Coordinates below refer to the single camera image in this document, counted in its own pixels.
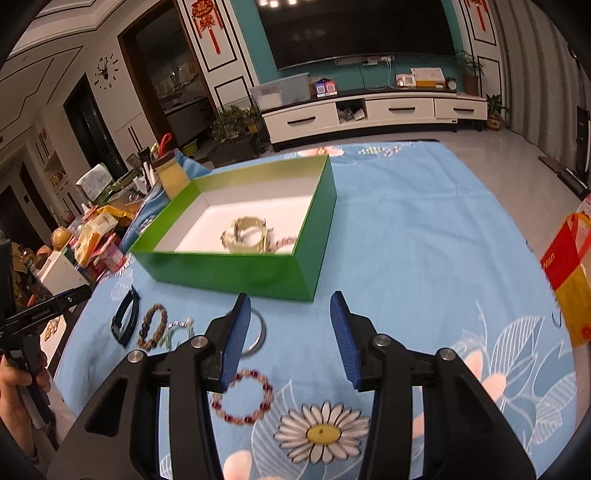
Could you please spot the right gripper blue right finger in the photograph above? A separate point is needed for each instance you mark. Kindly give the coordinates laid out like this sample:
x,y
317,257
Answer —
x,y
342,325

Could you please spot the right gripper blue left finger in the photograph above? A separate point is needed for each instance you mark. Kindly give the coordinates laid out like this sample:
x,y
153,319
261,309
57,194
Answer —
x,y
235,327

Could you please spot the silver metal bangle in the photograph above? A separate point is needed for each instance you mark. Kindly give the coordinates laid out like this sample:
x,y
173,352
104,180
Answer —
x,y
257,332

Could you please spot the black wrist band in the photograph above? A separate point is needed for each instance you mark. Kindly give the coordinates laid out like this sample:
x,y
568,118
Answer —
x,y
124,321

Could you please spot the person's left hand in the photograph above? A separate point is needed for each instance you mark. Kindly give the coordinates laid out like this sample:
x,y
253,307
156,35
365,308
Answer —
x,y
12,409

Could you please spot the white small box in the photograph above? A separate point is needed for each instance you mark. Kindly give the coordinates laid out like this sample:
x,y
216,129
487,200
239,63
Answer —
x,y
58,274

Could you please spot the pale jade bangle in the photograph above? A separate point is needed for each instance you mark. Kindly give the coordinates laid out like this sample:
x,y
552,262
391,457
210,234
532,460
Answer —
x,y
246,235

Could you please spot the green cardboard box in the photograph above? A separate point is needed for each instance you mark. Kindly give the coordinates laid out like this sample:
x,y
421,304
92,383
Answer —
x,y
296,197

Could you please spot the blue floral tablecloth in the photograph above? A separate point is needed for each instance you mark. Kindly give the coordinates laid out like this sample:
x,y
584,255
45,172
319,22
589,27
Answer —
x,y
417,244

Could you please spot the yellow jar with brown lid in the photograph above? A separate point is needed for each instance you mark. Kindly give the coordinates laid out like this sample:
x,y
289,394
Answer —
x,y
171,175

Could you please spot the potted green plant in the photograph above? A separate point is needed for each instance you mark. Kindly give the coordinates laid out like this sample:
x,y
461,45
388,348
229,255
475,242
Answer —
x,y
236,136

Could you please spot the white tv cabinet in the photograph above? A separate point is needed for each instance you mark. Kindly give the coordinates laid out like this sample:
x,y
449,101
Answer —
x,y
343,113

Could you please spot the red yellow shopping bag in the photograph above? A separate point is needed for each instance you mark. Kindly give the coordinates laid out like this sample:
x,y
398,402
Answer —
x,y
566,264

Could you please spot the clear plastic storage bin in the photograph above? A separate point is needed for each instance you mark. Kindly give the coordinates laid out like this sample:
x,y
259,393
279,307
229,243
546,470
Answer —
x,y
283,92

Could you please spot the potted plant by cabinet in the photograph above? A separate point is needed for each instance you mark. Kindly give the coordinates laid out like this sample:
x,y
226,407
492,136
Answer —
x,y
471,69

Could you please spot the large black television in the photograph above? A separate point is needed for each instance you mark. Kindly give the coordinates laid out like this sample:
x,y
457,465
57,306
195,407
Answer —
x,y
304,32

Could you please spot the red chinese knot decoration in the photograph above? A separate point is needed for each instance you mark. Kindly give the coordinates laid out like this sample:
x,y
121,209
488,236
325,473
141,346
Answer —
x,y
206,18

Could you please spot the black antler wall clock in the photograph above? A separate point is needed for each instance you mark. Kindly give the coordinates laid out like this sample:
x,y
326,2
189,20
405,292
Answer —
x,y
106,72

